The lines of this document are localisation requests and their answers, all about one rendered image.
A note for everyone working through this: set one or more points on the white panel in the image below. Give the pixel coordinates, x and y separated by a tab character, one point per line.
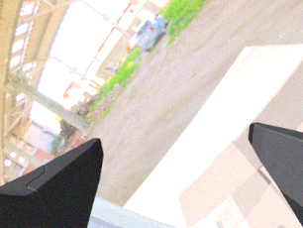
106	214

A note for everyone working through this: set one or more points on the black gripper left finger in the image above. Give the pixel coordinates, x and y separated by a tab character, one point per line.
59	194

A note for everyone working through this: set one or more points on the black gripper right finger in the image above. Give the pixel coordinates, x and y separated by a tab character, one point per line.
280	151

